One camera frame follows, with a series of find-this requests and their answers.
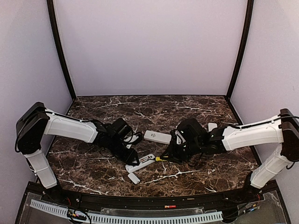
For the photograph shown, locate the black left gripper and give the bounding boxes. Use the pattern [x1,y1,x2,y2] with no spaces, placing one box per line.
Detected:
[107,137,140,166]

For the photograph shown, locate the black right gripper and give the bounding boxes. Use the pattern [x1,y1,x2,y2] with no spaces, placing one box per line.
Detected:
[161,139,202,163]

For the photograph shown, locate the white remote with battery bay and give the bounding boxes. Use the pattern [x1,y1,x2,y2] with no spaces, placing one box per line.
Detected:
[125,154,156,173]

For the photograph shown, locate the yellow handled screwdriver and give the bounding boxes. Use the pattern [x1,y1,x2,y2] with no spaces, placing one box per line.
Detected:
[153,156,170,161]

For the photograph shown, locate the white battery cover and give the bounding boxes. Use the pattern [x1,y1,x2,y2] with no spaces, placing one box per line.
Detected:
[128,173,140,184]

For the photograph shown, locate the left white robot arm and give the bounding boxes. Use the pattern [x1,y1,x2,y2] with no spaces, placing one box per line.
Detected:
[14,102,142,203]

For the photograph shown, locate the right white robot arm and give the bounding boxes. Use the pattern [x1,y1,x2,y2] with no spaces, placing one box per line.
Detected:
[160,109,299,203]

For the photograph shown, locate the wide white remote control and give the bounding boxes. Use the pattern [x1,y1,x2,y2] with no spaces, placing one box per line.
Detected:
[144,130,171,145]

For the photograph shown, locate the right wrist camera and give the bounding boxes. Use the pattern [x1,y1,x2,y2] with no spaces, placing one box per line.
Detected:
[170,129,186,145]

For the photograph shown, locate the small white remote near wall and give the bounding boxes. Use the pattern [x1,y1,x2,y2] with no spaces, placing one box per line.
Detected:
[208,122,218,132]

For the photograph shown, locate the white slotted cable duct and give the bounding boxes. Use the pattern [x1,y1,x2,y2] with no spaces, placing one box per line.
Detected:
[30,199,223,224]

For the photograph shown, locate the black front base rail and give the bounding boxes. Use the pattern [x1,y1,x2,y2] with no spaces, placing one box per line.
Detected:
[25,181,278,212]

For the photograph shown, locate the black enclosure frame post left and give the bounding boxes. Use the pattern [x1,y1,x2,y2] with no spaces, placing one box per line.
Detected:
[46,0,77,101]

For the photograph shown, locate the black enclosure frame post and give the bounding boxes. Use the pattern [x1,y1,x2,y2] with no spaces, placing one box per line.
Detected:
[46,0,77,101]
[225,0,255,103]

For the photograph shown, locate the black enclosure frame post right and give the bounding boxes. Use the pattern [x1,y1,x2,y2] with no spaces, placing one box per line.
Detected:
[225,0,255,103]

